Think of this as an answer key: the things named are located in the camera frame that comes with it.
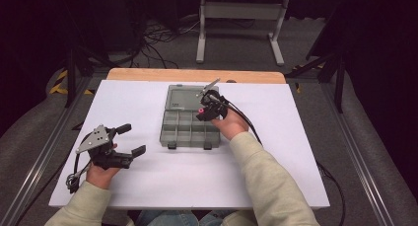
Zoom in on tangle of black floor cables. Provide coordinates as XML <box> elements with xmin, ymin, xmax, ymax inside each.
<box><xmin>139</xmin><ymin>18</ymin><xmax>202</xmax><ymax>70</ymax></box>

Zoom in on grey transparent compartment box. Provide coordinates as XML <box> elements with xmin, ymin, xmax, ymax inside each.
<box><xmin>159</xmin><ymin>84</ymin><xmax>222</xmax><ymax>151</ymax></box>

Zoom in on person's blue jeans legs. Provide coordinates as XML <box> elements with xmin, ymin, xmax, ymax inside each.
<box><xmin>133</xmin><ymin>209</ymin><xmax>239</xmax><ymax>226</ymax></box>

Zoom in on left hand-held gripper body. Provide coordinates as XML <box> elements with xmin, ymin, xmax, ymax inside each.
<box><xmin>75</xmin><ymin>123</ymin><xmax>133</xmax><ymax>171</ymax></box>

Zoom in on yellow black floor tape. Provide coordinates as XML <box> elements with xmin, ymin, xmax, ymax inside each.
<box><xmin>48</xmin><ymin>69</ymin><xmax>96</xmax><ymax>96</ymax></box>

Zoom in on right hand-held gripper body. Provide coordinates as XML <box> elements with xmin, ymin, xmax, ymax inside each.
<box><xmin>197</xmin><ymin>77</ymin><xmax>230</xmax><ymax>119</ymax></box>

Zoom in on aluminium floor rail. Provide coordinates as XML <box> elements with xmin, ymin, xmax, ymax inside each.
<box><xmin>318</xmin><ymin>82</ymin><xmax>397</xmax><ymax>226</ymax></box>
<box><xmin>0</xmin><ymin>77</ymin><xmax>97</xmax><ymax>226</ymax></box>

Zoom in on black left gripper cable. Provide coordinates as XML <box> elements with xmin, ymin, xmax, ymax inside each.
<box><xmin>65</xmin><ymin>152</ymin><xmax>94</xmax><ymax>194</ymax></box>

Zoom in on black tripod stand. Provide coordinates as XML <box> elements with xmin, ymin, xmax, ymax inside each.
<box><xmin>285</xmin><ymin>49</ymin><xmax>347</xmax><ymax>114</ymax></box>
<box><xmin>63</xmin><ymin>46</ymin><xmax>111</xmax><ymax>110</ymax></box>

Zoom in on person's left hand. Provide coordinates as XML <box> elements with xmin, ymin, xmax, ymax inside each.
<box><xmin>85</xmin><ymin>143</ymin><xmax>121</xmax><ymax>190</ymax></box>

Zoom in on white metal frame desk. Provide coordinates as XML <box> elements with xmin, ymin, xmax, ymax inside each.
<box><xmin>195</xmin><ymin>0</ymin><xmax>291</xmax><ymax>68</ymax></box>

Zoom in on person's right hand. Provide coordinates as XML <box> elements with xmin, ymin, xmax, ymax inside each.
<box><xmin>210</xmin><ymin>107</ymin><xmax>250</xmax><ymax>142</ymax></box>

